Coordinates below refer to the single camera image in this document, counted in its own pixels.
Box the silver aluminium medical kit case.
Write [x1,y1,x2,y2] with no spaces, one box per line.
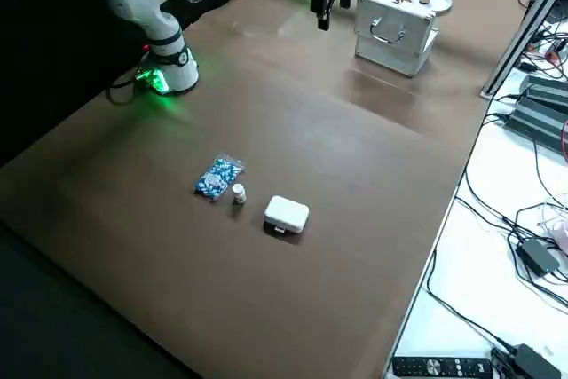
[353,0,442,78]

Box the gray round plate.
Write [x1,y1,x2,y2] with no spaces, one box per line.
[408,0,454,15]

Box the bag of blue white capsules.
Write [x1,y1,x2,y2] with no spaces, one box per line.
[193,152,247,202]

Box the white plastic pill box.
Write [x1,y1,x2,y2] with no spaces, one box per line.
[264,194,311,235]

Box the black ribbed power box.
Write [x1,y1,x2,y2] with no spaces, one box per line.
[505,93,568,154]
[519,75,568,103]

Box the black power adapter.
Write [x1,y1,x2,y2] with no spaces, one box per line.
[490,343,564,379]
[517,236,561,277]

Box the black remote control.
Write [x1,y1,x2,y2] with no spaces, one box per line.
[391,354,494,378]

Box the aluminium frame post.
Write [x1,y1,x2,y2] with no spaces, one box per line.
[480,0,568,99]

